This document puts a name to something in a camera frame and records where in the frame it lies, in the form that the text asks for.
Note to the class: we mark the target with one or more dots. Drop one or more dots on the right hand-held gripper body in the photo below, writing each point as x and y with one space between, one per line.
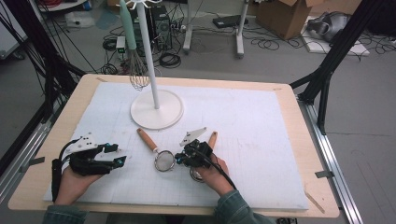
200 154

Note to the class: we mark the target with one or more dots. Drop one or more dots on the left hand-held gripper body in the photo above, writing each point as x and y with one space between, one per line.
87 165

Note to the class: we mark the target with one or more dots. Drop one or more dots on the white hook stand rack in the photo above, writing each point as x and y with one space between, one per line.
162 115

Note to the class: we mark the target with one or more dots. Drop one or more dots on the person's left hand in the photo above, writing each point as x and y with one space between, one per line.
73 188

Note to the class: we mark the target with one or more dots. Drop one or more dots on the person's right hand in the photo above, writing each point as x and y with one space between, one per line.
214 179

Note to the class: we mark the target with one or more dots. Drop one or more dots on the white grid mat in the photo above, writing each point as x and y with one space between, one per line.
249 140

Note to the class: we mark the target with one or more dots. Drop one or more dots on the grey metal clamp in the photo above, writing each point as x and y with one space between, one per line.
324 174
32 161

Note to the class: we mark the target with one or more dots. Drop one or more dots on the brown tape piece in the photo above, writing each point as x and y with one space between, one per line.
101 79

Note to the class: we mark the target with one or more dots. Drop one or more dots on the white power supply unit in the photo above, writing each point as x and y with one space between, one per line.
120 43

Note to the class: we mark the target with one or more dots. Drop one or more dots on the thin wooden strip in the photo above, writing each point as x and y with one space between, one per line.
314 201

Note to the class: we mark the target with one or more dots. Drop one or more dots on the black computer tower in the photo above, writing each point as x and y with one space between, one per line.
162 28

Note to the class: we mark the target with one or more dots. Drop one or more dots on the black flat device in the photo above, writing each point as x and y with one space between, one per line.
229 21

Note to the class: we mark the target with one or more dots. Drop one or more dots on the small blue object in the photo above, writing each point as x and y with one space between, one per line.
88 5

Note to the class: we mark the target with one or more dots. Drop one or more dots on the white round table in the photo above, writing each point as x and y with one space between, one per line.
70 5

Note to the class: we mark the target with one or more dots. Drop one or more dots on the white wheeled cabinet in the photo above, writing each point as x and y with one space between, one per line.
9 34

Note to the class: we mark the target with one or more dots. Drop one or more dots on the large open cardboard box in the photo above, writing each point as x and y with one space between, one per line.
280 18

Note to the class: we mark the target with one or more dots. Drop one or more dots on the grey rounded device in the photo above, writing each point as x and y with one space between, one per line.
336 23

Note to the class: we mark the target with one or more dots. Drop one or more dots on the white foam board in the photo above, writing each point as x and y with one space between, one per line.
358 49

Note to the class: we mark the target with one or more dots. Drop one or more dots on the aluminium rail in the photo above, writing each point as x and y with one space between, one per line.
330 155
28 146

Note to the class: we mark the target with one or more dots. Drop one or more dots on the white metal floor frame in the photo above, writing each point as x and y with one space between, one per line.
188 31

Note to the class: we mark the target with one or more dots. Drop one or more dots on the black metal frame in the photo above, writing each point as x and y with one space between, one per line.
40 40
342 40

